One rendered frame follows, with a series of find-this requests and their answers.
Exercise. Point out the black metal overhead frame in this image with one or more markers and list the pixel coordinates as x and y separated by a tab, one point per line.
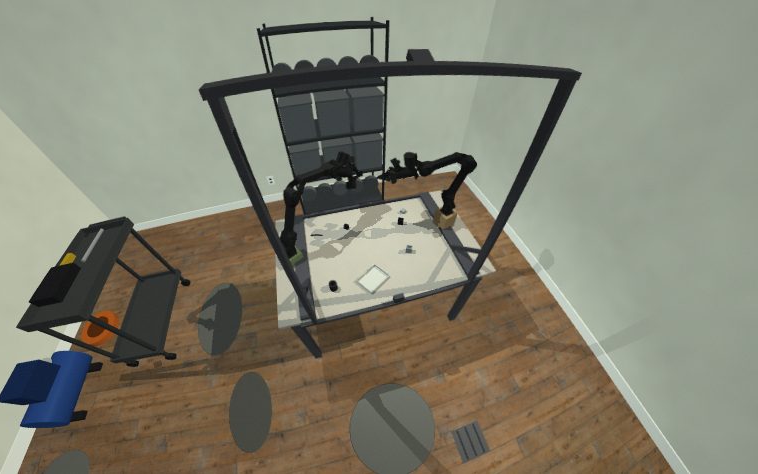
214	93

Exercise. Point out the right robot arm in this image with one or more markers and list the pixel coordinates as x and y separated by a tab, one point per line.
428	167

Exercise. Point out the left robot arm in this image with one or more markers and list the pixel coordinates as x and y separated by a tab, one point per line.
292	197

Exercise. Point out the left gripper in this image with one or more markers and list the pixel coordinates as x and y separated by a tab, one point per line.
352	178

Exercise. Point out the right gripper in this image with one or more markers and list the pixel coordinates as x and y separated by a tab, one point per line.
389	175

